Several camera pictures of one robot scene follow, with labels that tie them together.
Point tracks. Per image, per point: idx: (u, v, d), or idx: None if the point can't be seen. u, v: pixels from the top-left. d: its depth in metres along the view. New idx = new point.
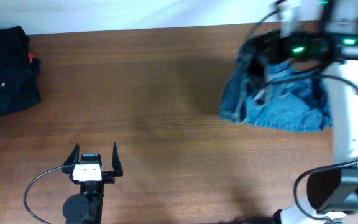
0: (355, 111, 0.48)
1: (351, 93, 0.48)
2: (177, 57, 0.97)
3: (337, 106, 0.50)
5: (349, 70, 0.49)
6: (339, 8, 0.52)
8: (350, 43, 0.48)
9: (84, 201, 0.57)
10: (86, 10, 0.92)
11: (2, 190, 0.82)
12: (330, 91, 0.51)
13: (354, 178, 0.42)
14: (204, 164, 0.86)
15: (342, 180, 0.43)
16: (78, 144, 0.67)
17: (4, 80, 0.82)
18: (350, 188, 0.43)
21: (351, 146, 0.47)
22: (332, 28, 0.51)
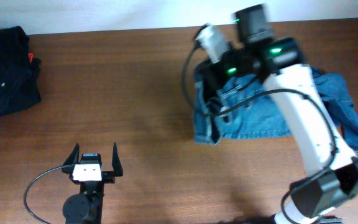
0: (308, 116, 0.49)
1: (298, 99, 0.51)
2: (177, 57, 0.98)
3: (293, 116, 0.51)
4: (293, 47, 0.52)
5: (288, 79, 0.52)
6: (251, 20, 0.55)
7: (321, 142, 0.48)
8: (278, 51, 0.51)
9: (84, 200, 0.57)
10: (86, 10, 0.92)
11: (2, 190, 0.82)
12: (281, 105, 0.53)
13: (332, 182, 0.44)
14: (204, 164, 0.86)
15: (322, 188, 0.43)
16: (78, 144, 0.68)
17: (4, 80, 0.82)
18: (331, 191, 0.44)
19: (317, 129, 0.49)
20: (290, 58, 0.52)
21: (316, 151, 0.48)
22: (256, 38, 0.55)
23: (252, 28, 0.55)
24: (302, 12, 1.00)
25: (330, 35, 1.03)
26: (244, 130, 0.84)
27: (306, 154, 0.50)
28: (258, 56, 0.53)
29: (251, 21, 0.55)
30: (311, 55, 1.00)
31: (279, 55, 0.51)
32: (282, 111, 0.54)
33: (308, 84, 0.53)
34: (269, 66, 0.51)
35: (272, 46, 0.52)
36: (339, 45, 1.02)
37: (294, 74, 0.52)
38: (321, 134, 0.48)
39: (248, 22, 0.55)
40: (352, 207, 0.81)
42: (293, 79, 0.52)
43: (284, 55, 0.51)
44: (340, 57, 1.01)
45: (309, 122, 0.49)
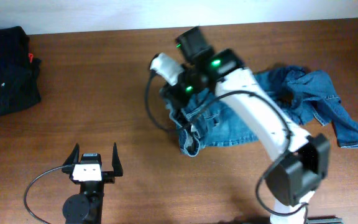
0: (258, 111, 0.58)
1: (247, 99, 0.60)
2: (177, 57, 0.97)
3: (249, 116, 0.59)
4: (230, 58, 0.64)
5: (232, 84, 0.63)
6: (191, 42, 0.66)
7: (275, 130, 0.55)
8: (217, 63, 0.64)
9: (85, 201, 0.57)
10: (85, 10, 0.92)
11: (2, 190, 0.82)
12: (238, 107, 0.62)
13: (294, 163, 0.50)
14: (204, 164, 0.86)
15: (287, 172, 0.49)
16: (78, 144, 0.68)
17: (4, 80, 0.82)
18: (296, 172, 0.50)
19: (269, 120, 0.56)
20: (230, 69, 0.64)
21: (274, 139, 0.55)
22: (199, 56, 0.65)
23: (192, 49, 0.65)
24: (302, 12, 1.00)
25: (331, 33, 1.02)
26: (233, 136, 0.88)
27: (269, 145, 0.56)
28: (206, 71, 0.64)
29: (191, 44, 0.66)
30: (313, 53, 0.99)
31: (220, 67, 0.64)
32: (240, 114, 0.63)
33: (250, 83, 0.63)
34: (214, 76, 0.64)
35: (212, 60, 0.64)
36: (340, 43, 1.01)
37: (235, 81, 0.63)
38: (273, 124, 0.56)
39: (188, 45, 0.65)
40: (352, 207, 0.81)
42: (236, 85, 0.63)
43: (225, 65, 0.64)
44: (342, 56, 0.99)
45: (260, 117, 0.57)
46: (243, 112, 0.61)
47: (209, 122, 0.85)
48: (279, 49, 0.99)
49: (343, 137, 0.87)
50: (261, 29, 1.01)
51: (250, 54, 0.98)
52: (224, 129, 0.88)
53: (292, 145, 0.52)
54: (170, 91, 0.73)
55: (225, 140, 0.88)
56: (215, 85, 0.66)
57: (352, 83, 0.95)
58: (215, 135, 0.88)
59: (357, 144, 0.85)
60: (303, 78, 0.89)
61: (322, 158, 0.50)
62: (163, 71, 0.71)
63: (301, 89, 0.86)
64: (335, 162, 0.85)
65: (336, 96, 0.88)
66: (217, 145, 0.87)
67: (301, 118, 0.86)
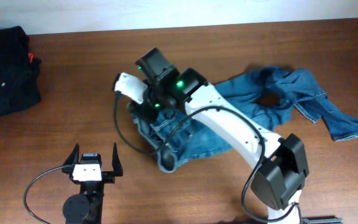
0: (229, 126, 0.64)
1: (217, 114, 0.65)
2: (177, 56, 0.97)
3: (225, 129, 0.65)
4: (192, 78, 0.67)
5: (199, 101, 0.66)
6: (152, 66, 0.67)
7: (249, 139, 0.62)
8: (180, 84, 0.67)
9: (85, 200, 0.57)
10: (85, 10, 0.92)
11: (2, 190, 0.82)
12: (212, 123, 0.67)
13: (271, 170, 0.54)
14: (204, 164, 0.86)
15: (267, 179, 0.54)
16: (78, 144, 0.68)
17: (4, 80, 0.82)
18: (277, 178, 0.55)
19: (238, 133, 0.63)
20: (193, 88, 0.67)
21: (248, 147, 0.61)
22: (163, 78, 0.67)
23: (155, 71, 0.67)
24: (302, 12, 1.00)
25: (331, 34, 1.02)
26: (214, 145, 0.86)
27: (246, 155, 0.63)
28: (171, 94, 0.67)
29: (152, 66, 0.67)
30: (313, 53, 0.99)
31: (183, 88, 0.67)
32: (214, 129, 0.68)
33: (215, 97, 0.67)
34: (180, 98, 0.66)
35: (176, 83, 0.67)
36: (340, 43, 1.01)
37: (201, 97, 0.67)
38: (247, 134, 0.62)
39: (149, 67, 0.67)
40: (352, 206, 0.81)
42: (202, 102, 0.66)
43: (188, 84, 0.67)
44: (342, 56, 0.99)
45: (232, 130, 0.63)
46: (217, 127, 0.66)
47: (181, 134, 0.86)
48: (279, 49, 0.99)
49: (336, 130, 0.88)
50: (261, 29, 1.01)
51: (250, 54, 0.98)
52: (204, 139, 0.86)
53: (266, 150, 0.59)
54: (140, 111, 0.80)
55: (207, 150, 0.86)
56: (182, 105, 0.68)
57: (352, 83, 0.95)
58: (197, 147, 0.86)
59: (350, 135, 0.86)
60: (291, 76, 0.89)
61: (297, 157, 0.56)
62: (129, 91, 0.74)
63: (288, 87, 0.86)
64: (335, 162, 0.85)
65: (323, 93, 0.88)
66: (199, 157, 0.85)
67: (280, 118, 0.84)
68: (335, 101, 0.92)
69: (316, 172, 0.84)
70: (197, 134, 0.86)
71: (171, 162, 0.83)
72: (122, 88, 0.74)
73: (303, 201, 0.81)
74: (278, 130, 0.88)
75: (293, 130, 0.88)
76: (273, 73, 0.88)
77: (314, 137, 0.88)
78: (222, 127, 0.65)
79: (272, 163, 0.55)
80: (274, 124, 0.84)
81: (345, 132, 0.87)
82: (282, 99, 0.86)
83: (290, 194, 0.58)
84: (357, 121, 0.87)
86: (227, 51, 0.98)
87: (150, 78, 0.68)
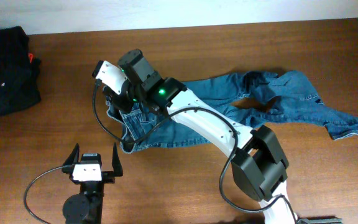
0: (206, 123, 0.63)
1: (192, 113, 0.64)
2: (177, 56, 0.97)
3: (199, 125, 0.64)
4: (173, 85, 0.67)
5: (178, 104, 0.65)
6: (137, 72, 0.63)
7: (223, 133, 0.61)
8: (162, 92, 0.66)
9: (85, 201, 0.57)
10: (86, 10, 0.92)
11: (2, 190, 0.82)
12: (189, 122, 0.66)
13: (247, 160, 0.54)
14: (204, 164, 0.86)
15: (242, 169, 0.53)
16: (78, 144, 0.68)
17: (4, 80, 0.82)
18: (253, 167, 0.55)
19: (214, 129, 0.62)
20: (172, 94, 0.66)
21: (225, 142, 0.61)
22: (148, 84, 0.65)
23: (141, 77, 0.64)
24: (304, 13, 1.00)
25: (330, 33, 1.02)
26: (178, 137, 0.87)
27: (223, 149, 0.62)
28: (153, 101, 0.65)
29: (138, 70, 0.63)
30: (313, 53, 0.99)
31: (166, 94, 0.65)
32: (192, 127, 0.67)
33: (193, 99, 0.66)
34: (163, 104, 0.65)
35: (158, 89, 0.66)
36: (340, 43, 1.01)
37: (181, 99, 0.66)
38: (220, 128, 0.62)
39: (136, 72, 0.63)
40: (352, 206, 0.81)
42: (182, 102, 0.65)
43: (170, 92, 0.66)
44: (342, 56, 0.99)
45: (207, 127, 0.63)
46: (195, 126, 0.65)
47: (147, 126, 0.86)
48: (279, 49, 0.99)
49: (334, 129, 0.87)
50: (261, 29, 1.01)
51: (250, 54, 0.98)
52: (169, 131, 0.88)
53: (240, 142, 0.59)
54: (116, 99, 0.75)
55: (169, 141, 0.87)
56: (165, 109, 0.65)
57: (352, 83, 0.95)
58: (160, 137, 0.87)
59: (348, 132, 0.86)
60: (283, 77, 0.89)
61: (270, 145, 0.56)
62: (110, 79, 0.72)
63: (275, 88, 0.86)
64: (335, 162, 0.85)
65: (316, 96, 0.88)
66: (161, 145, 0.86)
67: (253, 119, 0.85)
68: (335, 101, 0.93)
69: (316, 172, 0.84)
70: (161, 126, 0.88)
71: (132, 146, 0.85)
72: (104, 74, 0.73)
73: (303, 200, 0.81)
74: (278, 130, 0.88)
75: (293, 130, 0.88)
76: (262, 74, 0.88)
77: (314, 137, 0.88)
78: (199, 125, 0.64)
79: (247, 154, 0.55)
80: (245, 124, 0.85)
81: (344, 130, 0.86)
82: (273, 108, 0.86)
83: (271, 183, 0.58)
84: (354, 119, 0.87)
86: (227, 51, 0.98)
87: (134, 81, 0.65)
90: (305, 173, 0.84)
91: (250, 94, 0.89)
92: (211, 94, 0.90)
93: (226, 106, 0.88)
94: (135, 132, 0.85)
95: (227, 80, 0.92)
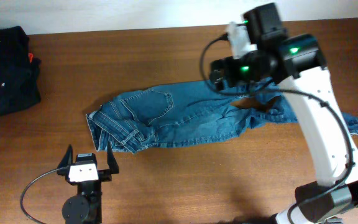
0: (325, 128, 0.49)
1: (318, 108, 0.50)
2: (177, 57, 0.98)
3: (306, 120, 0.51)
4: (312, 48, 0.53)
5: (306, 83, 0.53)
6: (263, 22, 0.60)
7: (336, 153, 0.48)
8: (294, 51, 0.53)
9: (85, 205, 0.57)
10: (85, 10, 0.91)
11: (3, 189, 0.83)
12: (299, 109, 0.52)
13: (342, 196, 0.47)
14: (204, 165, 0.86)
15: (333, 203, 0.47)
16: (69, 145, 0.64)
17: (4, 80, 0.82)
18: (340, 205, 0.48)
19: (335, 141, 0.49)
20: (307, 56, 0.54)
21: (331, 163, 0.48)
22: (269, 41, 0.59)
23: (264, 29, 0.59)
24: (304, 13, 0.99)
25: (330, 33, 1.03)
26: (178, 138, 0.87)
27: (316, 159, 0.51)
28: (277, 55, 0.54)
29: (263, 22, 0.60)
30: None
31: (293, 43, 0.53)
32: (303, 117, 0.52)
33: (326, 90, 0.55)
34: (288, 62, 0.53)
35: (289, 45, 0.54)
36: (339, 43, 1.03)
37: (311, 79, 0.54)
38: (336, 145, 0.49)
39: (259, 23, 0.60)
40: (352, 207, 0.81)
42: (309, 81, 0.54)
43: (303, 50, 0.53)
44: (339, 56, 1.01)
45: (324, 134, 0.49)
46: (300, 116, 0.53)
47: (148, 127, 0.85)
48: None
49: None
50: None
51: None
52: (169, 130, 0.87)
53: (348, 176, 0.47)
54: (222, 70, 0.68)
55: (169, 141, 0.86)
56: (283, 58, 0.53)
57: (347, 83, 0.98)
58: (161, 137, 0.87)
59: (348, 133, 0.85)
60: None
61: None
62: None
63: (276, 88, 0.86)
64: None
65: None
66: (161, 145, 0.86)
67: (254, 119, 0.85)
68: None
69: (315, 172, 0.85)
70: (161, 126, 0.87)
71: (131, 146, 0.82)
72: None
73: None
74: (278, 130, 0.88)
75: (293, 130, 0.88)
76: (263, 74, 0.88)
77: None
78: (308, 119, 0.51)
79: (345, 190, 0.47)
80: (246, 125, 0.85)
81: None
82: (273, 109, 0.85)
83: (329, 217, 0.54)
84: (353, 119, 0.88)
86: (227, 51, 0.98)
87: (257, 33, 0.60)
90: (304, 173, 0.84)
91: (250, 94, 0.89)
92: (210, 93, 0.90)
93: (226, 107, 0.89)
94: (133, 132, 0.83)
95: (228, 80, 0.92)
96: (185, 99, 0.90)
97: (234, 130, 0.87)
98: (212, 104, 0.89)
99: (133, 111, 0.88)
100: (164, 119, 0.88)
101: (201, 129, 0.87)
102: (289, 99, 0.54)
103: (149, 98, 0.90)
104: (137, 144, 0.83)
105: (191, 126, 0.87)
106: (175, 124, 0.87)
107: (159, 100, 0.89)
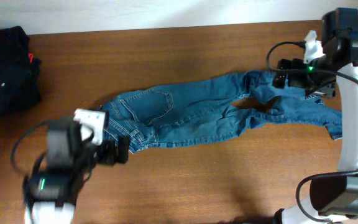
0: None
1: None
2: (177, 58, 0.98)
3: (348, 105, 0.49)
4: None
5: None
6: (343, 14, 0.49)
7: None
8: None
9: (71, 134, 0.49)
10: (86, 10, 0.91)
11: (3, 190, 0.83)
12: (345, 93, 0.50)
13: (357, 186, 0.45)
14: (205, 165, 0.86)
15: (346, 188, 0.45)
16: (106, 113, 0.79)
17: (4, 80, 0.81)
18: (352, 196, 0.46)
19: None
20: None
21: None
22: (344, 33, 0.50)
23: (339, 23, 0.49)
24: (307, 12, 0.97)
25: None
26: (178, 138, 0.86)
27: (345, 145, 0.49)
28: (347, 45, 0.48)
29: (342, 17, 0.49)
30: None
31: None
32: (345, 105, 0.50)
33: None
34: (355, 53, 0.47)
35: None
36: None
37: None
38: None
39: (338, 18, 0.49)
40: None
42: None
43: None
44: None
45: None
46: (343, 101, 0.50)
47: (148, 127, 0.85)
48: (279, 48, 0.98)
49: (334, 130, 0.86)
50: (261, 29, 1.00)
51: (250, 53, 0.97)
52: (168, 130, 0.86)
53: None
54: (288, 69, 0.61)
55: (169, 141, 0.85)
56: (352, 42, 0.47)
57: None
58: (160, 135, 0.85)
59: None
60: None
61: None
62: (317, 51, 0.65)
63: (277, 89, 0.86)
64: (335, 162, 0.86)
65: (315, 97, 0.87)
66: (161, 145, 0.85)
67: (255, 119, 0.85)
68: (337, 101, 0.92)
69: (316, 172, 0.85)
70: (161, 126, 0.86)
71: (131, 146, 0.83)
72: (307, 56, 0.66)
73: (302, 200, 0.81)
74: (278, 130, 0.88)
75: (293, 130, 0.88)
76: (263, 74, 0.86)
77: (313, 137, 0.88)
78: (352, 105, 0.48)
79: None
80: (246, 126, 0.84)
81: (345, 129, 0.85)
82: (274, 109, 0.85)
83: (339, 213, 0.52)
84: None
86: (227, 50, 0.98)
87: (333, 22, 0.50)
90: (304, 173, 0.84)
91: (250, 94, 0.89)
92: (210, 94, 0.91)
93: (226, 106, 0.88)
94: (133, 132, 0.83)
95: (227, 80, 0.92)
96: (185, 99, 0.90)
97: (234, 130, 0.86)
98: (212, 104, 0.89)
99: (133, 111, 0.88)
100: (164, 119, 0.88)
101: (201, 129, 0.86)
102: (339, 83, 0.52)
103: (148, 98, 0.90)
104: (137, 144, 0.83)
105: (191, 127, 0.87)
106: (175, 124, 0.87)
107: (159, 100, 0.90)
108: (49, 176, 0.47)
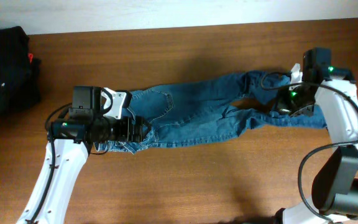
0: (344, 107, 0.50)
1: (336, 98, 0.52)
2: (177, 58, 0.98)
3: (327, 99, 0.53)
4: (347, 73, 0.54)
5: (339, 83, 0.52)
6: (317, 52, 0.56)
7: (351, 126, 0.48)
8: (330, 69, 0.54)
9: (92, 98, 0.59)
10: (86, 10, 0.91)
11: (3, 189, 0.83)
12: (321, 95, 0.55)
13: (352, 162, 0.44)
14: (204, 165, 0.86)
15: (341, 161, 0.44)
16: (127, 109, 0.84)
17: (4, 80, 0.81)
18: (348, 174, 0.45)
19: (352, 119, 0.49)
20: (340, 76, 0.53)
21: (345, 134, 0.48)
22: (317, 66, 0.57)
23: (315, 60, 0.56)
24: (307, 13, 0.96)
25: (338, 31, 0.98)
26: (178, 138, 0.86)
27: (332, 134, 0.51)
28: (319, 71, 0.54)
29: (317, 55, 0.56)
30: None
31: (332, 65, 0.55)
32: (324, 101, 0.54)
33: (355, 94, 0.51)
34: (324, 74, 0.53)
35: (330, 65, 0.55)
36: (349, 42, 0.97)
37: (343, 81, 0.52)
38: (353, 121, 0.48)
39: (314, 55, 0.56)
40: None
42: (343, 82, 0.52)
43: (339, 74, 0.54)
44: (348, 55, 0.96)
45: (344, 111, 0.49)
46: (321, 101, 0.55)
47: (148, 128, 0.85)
48: (280, 48, 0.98)
49: None
50: (261, 29, 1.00)
51: (250, 53, 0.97)
52: (168, 131, 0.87)
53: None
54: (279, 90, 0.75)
55: (169, 141, 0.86)
56: (321, 69, 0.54)
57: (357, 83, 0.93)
58: (160, 136, 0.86)
59: None
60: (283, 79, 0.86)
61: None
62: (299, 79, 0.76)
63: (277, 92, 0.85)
64: None
65: None
66: (161, 145, 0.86)
67: (254, 120, 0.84)
68: None
69: (316, 172, 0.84)
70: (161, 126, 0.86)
71: (131, 146, 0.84)
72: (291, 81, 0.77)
73: None
74: (278, 130, 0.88)
75: (293, 130, 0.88)
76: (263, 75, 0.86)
77: (314, 137, 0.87)
78: (329, 100, 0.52)
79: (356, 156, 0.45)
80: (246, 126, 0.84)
81: None
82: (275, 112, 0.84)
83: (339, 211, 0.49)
84: None
86: (227, 50, 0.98)
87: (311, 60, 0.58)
90: (304, 173, 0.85)
91: (250, 94, 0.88)
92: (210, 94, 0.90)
93: (225, 106, 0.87)
94: None
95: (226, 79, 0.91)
96: (184, 99, 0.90)
97: (234, 130, 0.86)
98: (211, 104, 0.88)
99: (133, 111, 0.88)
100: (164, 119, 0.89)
101: (201, 129, 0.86)
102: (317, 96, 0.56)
103: (148, 98, 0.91)
104: (137, 144, 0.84)
105: (191, 127, 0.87)
106: (174, 125, 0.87)
107: (158, 100, 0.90)
108: (71, 123, 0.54)
